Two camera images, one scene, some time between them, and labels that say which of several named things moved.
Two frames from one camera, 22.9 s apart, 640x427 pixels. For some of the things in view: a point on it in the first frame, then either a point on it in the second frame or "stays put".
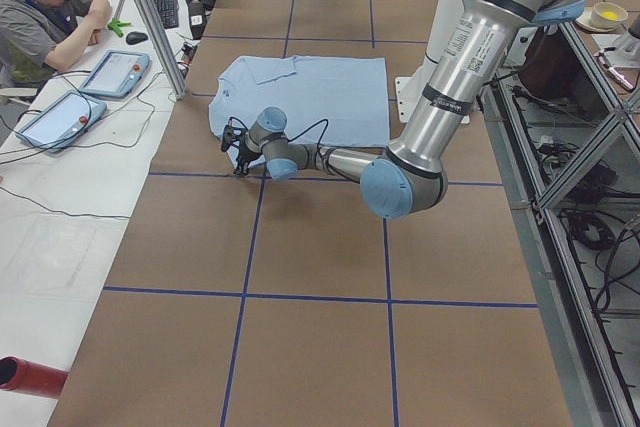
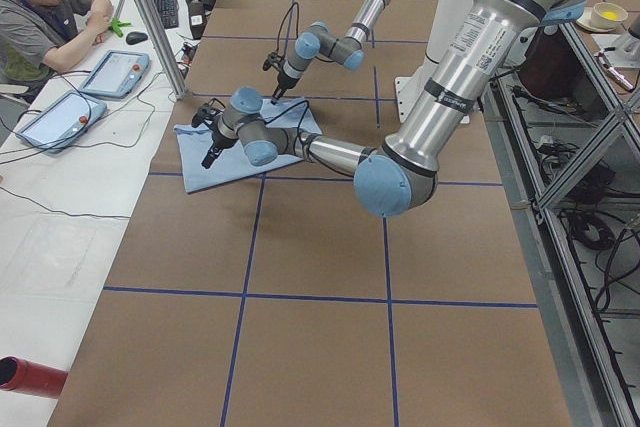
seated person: [44, 15] stays put
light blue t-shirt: [329, 101] -> [195, 143]
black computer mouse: [135, 37] stays put
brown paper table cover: [238, 300] stays put
